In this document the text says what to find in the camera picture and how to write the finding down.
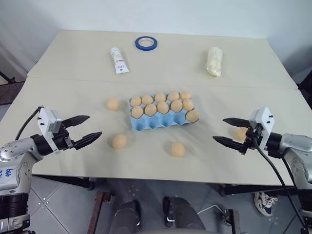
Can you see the dark rounded shape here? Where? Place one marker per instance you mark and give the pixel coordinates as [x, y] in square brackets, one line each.
[182, 214]
[126, 217]

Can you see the rusty metal frame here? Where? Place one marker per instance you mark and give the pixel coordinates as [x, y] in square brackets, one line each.
[231, 219]
[98, 209]

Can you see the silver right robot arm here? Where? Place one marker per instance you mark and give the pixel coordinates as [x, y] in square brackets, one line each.
[295, 151]

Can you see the dark background object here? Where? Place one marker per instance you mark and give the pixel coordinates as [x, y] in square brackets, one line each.
[306, 81]

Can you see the black table frame bar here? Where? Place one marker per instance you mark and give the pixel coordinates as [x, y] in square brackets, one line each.
[63, 181]
[253, 189]

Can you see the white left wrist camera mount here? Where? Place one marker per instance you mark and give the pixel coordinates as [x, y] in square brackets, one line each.
[47, 122]

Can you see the white squeeze tube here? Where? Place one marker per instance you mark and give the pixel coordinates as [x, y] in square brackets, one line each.
[118, 61]

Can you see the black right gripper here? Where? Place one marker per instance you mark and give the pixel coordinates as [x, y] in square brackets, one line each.
[251, 140]

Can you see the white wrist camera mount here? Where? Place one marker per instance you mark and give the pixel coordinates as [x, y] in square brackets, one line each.
[263, 122]
[47, 122]

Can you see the cream filled plastic bag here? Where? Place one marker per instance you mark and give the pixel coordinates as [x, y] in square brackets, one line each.
[214, 62]

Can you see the tan egg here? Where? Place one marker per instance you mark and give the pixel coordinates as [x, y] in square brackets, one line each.
[192, 116]
[119, 141]
[163, 107]
[176, 105]
[150, 109]
[178, 149]
[173, 96]
[241, 133]
[112, 104]
[160, 96]
[135, 100]
[188, 104]
[137, 111]
[147, 99]
[186, 95]

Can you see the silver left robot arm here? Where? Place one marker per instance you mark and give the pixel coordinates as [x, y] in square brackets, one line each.
[14, 156]

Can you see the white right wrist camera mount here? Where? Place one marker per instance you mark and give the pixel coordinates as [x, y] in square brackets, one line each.
[263, 122]

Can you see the blue tape roll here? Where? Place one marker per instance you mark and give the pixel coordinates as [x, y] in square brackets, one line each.
[139, 44]

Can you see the dark stand base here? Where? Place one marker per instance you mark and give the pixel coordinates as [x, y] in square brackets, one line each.
[9, 79]

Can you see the blue egg carton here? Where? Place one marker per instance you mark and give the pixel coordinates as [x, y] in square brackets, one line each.
[156, 122]

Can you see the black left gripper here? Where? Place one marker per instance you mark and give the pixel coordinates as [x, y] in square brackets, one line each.
[64, 141]

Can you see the white and blue sneaker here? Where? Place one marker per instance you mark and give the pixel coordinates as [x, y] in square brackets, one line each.
[264, 204]

